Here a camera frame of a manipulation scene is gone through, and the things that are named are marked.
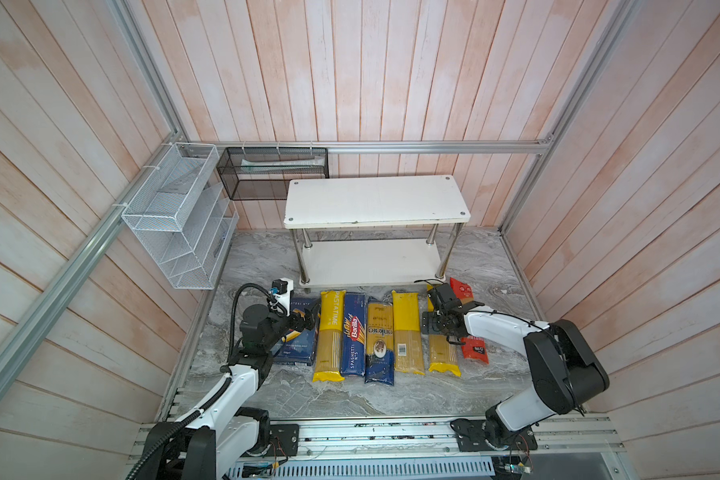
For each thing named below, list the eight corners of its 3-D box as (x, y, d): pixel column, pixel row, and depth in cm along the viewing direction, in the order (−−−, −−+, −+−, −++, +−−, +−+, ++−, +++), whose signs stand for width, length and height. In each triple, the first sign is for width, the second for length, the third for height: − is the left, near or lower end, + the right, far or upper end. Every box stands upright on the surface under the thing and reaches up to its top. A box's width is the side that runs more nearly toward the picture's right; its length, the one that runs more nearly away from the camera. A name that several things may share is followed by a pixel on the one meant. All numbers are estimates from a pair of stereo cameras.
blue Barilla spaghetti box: (341, 376, 85) (341, 372, 82) (343, 297, 102) (343, 292, 99) (368, 376, 85) (368, 372, 82) (365, 297, 102) (366, 292, 99)
